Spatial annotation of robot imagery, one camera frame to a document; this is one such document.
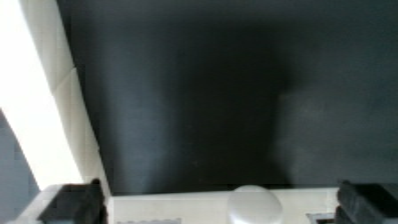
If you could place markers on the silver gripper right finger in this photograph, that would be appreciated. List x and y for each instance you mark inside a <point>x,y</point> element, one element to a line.
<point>366,204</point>

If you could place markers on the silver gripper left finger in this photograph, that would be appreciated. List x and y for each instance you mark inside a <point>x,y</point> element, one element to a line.
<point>68,204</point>

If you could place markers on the white drawer tray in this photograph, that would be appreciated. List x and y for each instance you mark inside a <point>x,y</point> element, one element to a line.
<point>249,205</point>

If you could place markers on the white fence front rail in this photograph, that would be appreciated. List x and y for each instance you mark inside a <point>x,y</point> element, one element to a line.
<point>41,99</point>

